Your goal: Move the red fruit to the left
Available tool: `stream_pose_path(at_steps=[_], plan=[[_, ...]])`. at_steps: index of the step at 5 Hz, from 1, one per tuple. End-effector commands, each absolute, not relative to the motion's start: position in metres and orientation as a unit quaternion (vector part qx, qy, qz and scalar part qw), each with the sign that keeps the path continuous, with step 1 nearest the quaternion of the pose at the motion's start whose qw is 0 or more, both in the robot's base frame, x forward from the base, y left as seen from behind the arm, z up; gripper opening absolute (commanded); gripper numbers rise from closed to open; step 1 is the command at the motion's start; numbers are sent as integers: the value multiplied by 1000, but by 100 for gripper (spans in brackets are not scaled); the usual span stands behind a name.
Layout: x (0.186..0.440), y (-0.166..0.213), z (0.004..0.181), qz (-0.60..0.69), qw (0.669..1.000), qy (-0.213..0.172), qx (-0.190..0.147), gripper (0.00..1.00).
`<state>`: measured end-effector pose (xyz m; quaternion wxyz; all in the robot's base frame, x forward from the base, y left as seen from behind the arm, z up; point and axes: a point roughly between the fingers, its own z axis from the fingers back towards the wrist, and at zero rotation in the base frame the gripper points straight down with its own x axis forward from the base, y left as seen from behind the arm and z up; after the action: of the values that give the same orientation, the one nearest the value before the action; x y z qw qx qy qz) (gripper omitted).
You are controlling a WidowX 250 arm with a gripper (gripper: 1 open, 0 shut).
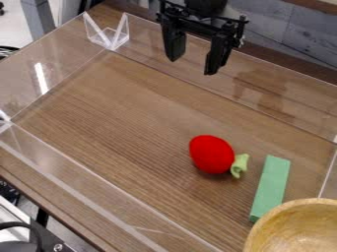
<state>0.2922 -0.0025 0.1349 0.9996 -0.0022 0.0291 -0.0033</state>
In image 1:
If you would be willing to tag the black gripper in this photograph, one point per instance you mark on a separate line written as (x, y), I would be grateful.
(205, 18)

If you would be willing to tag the red toy strawberry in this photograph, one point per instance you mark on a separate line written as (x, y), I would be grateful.
(214, 157)

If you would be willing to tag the green rectangular block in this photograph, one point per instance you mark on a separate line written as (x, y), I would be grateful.
(271, 186)

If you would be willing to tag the wooden bowl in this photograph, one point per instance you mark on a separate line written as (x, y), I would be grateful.
(300, 226)

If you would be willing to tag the clear acrylic enclosure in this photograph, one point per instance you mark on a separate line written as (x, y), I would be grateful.
(100, 113)

